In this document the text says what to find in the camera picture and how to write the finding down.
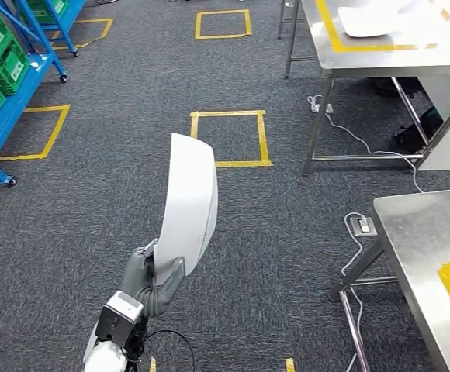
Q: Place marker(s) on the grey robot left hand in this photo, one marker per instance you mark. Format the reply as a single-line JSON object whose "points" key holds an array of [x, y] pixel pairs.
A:
{"points": [[138, 272]]}

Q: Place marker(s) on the blue metal shelf rack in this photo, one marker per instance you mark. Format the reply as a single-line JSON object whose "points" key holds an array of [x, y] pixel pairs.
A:
{"points": [[19, 110], [73, 10]]}

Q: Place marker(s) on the yellow tape table outline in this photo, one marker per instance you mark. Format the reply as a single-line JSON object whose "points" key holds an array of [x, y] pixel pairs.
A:
{"points": [[333, 36]]}

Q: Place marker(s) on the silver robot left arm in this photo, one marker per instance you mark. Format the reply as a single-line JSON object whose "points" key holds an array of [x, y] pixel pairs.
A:
{"points": [[104, 357]]}

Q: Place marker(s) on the black bag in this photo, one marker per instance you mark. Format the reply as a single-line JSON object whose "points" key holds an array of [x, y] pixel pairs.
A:
{"points": [[399, 86], [419, 131]]}

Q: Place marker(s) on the white curved plastic part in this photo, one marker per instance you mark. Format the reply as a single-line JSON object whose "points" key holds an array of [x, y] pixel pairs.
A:
{"points": [[372, 23], [188, 205]]}

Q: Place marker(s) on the metal floor socket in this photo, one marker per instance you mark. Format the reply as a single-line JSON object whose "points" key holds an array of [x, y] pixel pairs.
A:
{"points": [[362, 226]]}

